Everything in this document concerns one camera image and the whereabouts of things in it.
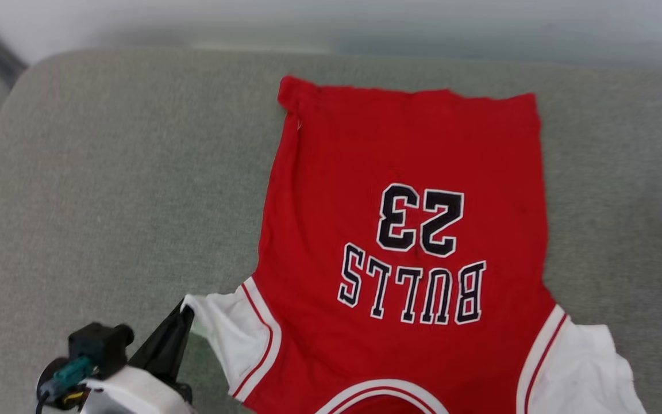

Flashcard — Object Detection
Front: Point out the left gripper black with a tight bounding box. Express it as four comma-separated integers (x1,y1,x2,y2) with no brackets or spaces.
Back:
129,301,195,406

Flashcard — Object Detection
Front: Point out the red and white basketball jersey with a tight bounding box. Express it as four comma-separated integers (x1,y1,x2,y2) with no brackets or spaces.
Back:
182,75,648,414

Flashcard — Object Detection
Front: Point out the left camera cable teal plug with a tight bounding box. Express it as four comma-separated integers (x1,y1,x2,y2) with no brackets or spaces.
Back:
35,356,93,414

